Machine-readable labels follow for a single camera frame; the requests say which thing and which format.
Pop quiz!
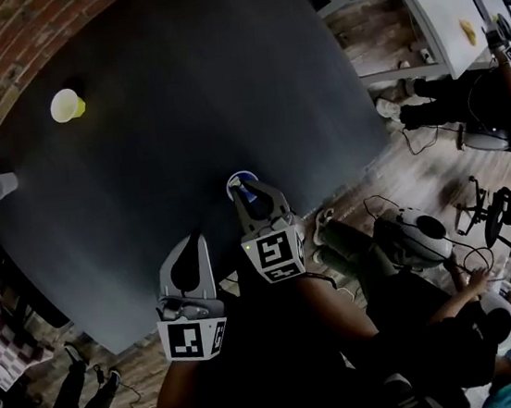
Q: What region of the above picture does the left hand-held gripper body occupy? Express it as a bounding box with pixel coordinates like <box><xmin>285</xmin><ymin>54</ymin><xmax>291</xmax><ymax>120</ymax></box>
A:
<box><xmin>153</xmin><ymin>290</ymin><xmax>232</xmax><ymax>365</ymax></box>

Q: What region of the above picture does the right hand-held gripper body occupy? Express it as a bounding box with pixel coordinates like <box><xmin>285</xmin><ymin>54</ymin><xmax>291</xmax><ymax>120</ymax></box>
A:
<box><xmin>237</xmin><ymin>210</ymin><xmax>311</xmax><ymax>288</ymax></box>

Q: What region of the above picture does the blue cup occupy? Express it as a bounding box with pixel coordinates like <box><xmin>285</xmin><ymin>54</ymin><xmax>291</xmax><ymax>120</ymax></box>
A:
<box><xmin>223</xmin><ymin>168</ymin><xmax>266</xmax><ymax>207</ymax></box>

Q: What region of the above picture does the person's left forearm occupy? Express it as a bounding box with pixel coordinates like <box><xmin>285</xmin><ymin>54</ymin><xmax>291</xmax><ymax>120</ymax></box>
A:
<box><xmin>150</xmin><ymin>356</ymin><xmax>209</xmax><ymax>408</ymax></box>

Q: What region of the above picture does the person's right forearm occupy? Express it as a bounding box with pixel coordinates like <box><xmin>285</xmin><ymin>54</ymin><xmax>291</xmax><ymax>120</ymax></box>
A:
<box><xmin>288</xmin><ymin>266</ymin><xmax>381</xmax><ymax>348</ymax></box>

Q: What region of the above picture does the clear plastic cup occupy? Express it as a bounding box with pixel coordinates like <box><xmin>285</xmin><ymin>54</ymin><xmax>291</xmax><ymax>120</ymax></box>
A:
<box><xmin>0</xmin><ymin>170</ymin><xmax>21</xmax><ymax>201</ymax></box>

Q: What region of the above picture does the yellow plastic cup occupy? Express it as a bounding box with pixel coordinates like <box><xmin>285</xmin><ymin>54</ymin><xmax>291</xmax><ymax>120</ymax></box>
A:
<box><xmin>47</xmin><ymin>85</ymin><xmax>90</xmax><ymax>126</ymax></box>

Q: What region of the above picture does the person's black clothing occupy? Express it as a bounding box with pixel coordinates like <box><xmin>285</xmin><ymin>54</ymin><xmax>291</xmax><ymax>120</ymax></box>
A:
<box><xmin>113</xmin><ymin>221</ymin><xmax>456</xmax><ymax>408</ymax></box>

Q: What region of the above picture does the white round plate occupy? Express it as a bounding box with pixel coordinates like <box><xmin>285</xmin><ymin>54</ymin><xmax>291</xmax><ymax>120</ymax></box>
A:
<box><xmin>0</xmin><ymin>356</ymin><xmax>19</xmax><ymax>392</ymax></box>

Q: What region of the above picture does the person's grey shoe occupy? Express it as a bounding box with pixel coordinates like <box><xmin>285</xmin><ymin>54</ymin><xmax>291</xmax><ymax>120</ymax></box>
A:
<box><xmin>382</xmin><ymin>366</ymin><xmax>452</xmax><ymax>408</ymax></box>

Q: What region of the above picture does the white round chair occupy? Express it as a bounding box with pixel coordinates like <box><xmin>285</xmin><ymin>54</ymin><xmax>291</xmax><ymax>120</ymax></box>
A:
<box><xmin>479</xmin><ymin>289</ymin><xmax>511</xmax><ymax>352</ymax></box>

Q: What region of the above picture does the white table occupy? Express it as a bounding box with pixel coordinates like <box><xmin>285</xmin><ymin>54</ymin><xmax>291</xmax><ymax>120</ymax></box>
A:
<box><xmin>316</xmin><ymin>0</ymin><xmax>501</xmax><ymax>96</ymax></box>

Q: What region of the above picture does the yellow item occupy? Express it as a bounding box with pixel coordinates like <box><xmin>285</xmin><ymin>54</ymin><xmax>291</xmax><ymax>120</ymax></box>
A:
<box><xmin>458</xmin><ymin>16</ymin><xmax>480</xmax><ymax>48</ymax></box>

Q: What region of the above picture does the black floor cable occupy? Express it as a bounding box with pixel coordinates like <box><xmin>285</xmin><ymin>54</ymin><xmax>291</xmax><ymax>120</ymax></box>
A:
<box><xmin>402</xmin><ymin>123</ymin><xmax>442</xmax><ymax>157</ymax></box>

